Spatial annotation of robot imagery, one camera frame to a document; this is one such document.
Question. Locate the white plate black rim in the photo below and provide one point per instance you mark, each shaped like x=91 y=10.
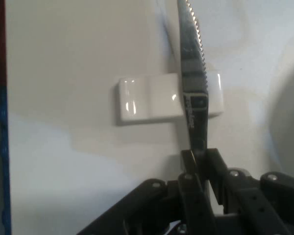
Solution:
x=291 y=117

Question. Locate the dark blue plastic block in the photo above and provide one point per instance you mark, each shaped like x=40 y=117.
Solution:
x=4 y=159

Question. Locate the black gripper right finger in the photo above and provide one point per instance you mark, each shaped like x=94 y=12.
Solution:
x=259 y=203

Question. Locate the silver table knife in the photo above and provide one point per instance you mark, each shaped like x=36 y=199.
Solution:
x=192 y=73

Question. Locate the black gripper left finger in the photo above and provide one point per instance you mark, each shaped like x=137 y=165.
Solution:
x=161 y=208

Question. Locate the white ceramic cutlery rest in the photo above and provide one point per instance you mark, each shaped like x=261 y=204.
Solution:
x=149 y=100

